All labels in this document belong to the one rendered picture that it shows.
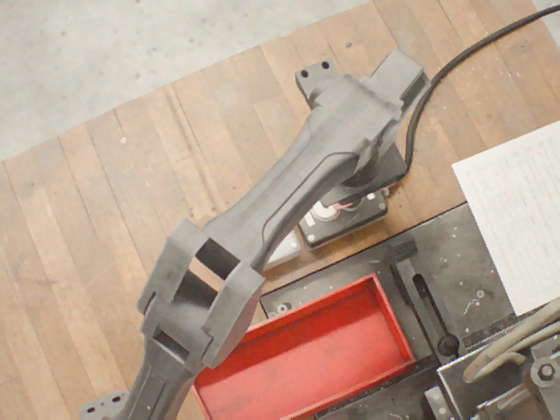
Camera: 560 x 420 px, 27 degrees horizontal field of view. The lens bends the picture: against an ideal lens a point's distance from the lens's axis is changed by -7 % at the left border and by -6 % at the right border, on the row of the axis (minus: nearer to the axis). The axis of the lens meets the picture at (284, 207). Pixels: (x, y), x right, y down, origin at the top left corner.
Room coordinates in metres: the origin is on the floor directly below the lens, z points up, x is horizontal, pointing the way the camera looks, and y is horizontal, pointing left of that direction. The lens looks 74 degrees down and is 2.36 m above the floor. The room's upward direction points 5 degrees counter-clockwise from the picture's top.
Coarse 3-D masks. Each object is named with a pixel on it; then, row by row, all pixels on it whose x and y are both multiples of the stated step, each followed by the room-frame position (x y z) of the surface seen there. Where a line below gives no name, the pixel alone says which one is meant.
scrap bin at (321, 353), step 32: (352, 288) 0.30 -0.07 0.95; (288, 320) 0.27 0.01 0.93; (320, 320) 0.27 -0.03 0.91; (352, 320) 0.27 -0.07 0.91; (384, 320) 0.26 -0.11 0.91; (256, 352) 0.24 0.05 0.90; (288, 352) 0.23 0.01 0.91; (320, 352) 0.23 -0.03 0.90; (352, 352) 0.23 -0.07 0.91; (384, 352) 0.22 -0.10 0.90; (224, 384) 0.20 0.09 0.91; (256, 384) 0.20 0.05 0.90; (288, 384) 0.19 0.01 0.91; (320, 384) 0.19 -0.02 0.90; (352, 384) 0.19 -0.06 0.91; (224, 416) 0.16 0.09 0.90; (256, 416) 0.16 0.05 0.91; (288, 416) 0.15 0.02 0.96
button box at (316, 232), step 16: (528, 16) 0.65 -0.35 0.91; (496, 32) 0.62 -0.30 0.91; (448, 64) 0.58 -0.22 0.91; (432, 80) 0.56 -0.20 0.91; (416, 112) 0.52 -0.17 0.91; (400, 176) 0.43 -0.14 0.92; (384, 192) 0.41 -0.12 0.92; (352, 208) 0.39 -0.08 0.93; (368, 208) 0.39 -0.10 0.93; (384, 208) 0.39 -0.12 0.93; (304, 224) 0.38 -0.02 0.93; (320, 224) 0.38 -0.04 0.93; (336, 224) 0.38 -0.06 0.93; (352, 224) 0.38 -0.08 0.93; (368, 224) 0.38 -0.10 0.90; (304, 240) 0.37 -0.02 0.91; (320, 240) 0.36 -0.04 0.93
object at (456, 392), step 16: (480, 352) 0.17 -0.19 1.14; (528, 352) 0.17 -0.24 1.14; (448, 368) 0.16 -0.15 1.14; (464, 368) 0.16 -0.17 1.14; (512, 368) 0.15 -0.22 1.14; (448, 384) 0.14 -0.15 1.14; (464, 384) 0.14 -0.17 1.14; (480, 384) 0.14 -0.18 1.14; (496, 384) 0.14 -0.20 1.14; (512, 384) 0.14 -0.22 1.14; (448, 400) 0.13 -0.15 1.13; (464, 400) 0.13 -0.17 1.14; (480, 400) 0.12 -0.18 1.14; (464, 416) 0.11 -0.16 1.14
